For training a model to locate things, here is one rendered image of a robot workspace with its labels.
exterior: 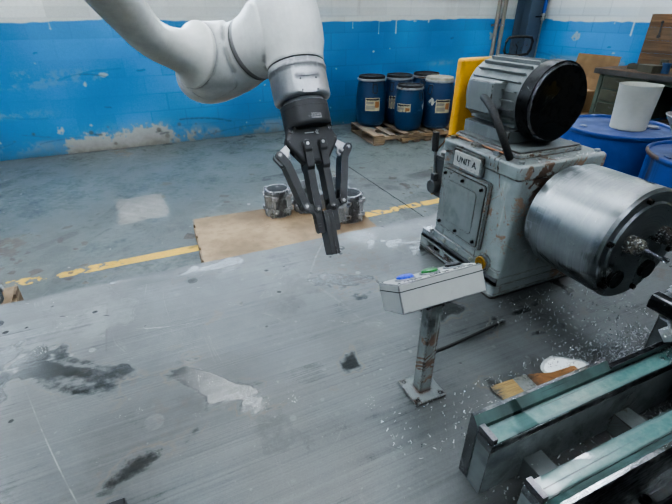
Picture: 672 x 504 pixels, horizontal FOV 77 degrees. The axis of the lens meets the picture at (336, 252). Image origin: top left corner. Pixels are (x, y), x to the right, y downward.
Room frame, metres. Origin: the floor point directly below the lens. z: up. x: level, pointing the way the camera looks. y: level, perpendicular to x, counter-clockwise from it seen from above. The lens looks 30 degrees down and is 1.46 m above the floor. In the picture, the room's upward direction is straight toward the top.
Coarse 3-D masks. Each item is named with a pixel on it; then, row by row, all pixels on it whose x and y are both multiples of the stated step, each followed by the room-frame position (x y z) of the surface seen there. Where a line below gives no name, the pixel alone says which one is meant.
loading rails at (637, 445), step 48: (576, 384) 0.51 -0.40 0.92; (624, 384) 0.51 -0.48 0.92; (480, 432) 0.42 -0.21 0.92; (528, 432) 0.42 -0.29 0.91; (576, 432) 0.47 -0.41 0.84; (624, 432) 0.42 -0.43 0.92; (480, 480) 0.40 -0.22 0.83; (528, 480) 0.33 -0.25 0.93; (576, 480) 0.34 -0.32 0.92; (624, 480) 0.35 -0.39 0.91
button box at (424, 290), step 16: (432, 272) 0.61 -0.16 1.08; (448, 272) 0.60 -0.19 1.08; (464, 272) 0.61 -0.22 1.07; (480, 272) 0.62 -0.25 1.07; (384, 288) 0.60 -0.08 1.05; (400, 288) 0.56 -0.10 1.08; (416, 288) 0.57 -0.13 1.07; (432, 288) 0.58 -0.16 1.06; (448, 288) 0.59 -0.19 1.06; (464, 288) 0.60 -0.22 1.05; (480, 288) 0.61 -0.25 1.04; (384, 304) 0.60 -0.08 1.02; (400, 304) 0.55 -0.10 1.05; (416, 304) 0.56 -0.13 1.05; (432, 304) 0.57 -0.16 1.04
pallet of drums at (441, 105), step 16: (368, 80) 5.67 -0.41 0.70; (384, 80) 5.75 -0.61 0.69; (400, 80) 5.81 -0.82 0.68; (416, 80) 6.02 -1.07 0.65; (432, 80) 5.61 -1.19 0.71; (448, 80) 5.58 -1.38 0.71; (368, 96) 5.66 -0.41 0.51; (384, 96) 5.74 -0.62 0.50; (400, 96) 5.50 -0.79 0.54; (416, 96) 5.45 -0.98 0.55; (432, 96) 5.58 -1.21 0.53; (448, 96) 5.57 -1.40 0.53; (368, 112) 5.66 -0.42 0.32; (384, 112) 5.78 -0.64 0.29; (400, 112) 5.48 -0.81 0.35; (416, 112) 5.45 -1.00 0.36; (432, 112) 5.56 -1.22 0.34; (448, 112) 5.58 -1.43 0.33; (352, 128) 5.94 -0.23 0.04; (368, 128) 5.62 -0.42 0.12; (384, 128) 5.62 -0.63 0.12; (400, 128) 5.50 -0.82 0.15; (416, 128) 5.49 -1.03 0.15; (432, 128) 5.61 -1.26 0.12; (448, 128) 5.62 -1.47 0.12
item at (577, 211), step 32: (544, 192) 0.90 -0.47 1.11; (576, 192) 0.84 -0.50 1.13; (608, 192) 0.80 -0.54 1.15; (640, 192) 0.77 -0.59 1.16; (544, 224) 0.84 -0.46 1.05; (576, 224) 0.78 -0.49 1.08; (608, 224) 0.74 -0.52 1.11; (640, 224) 0.75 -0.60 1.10; (544, 256) 0.84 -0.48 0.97; (576, 256) 0.76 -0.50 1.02; (608, 256) 0.73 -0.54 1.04; (640, 256) 0.77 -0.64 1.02; (608, 288) 0.75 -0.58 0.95
